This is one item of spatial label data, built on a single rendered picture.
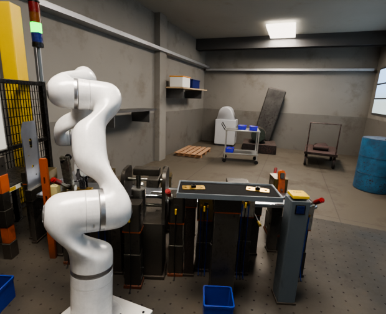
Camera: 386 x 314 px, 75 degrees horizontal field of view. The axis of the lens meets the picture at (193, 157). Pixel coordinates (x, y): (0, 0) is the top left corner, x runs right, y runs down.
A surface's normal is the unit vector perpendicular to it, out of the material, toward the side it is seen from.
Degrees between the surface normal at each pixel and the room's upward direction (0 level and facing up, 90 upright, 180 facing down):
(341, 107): 90
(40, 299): 0
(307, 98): 90
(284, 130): 90
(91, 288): 86
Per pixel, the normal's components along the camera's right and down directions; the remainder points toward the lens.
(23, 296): 0.04, -0.97
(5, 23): -0.03, 0.24
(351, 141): -0.37, 0.21
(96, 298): 0.52, 0.17
